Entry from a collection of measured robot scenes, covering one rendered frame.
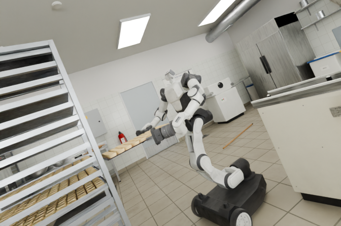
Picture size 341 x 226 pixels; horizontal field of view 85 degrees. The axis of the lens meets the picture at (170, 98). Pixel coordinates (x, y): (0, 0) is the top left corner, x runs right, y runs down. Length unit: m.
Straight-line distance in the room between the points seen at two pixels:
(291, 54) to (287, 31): 0.58
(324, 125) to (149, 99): 4.72
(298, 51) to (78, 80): 5.67
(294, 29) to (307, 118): 4.38
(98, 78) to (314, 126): 5.04
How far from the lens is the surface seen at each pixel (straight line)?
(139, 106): 5.59
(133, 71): 5.77
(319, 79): 1.81
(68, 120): 1.27
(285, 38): 5.44
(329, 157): 1.70
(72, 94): 1.27
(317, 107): 1.55
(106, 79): 5.64
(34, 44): 1.38
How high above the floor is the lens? 1.17
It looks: 2 degrees up
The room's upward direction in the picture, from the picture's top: 24 degrees counter-clockwise
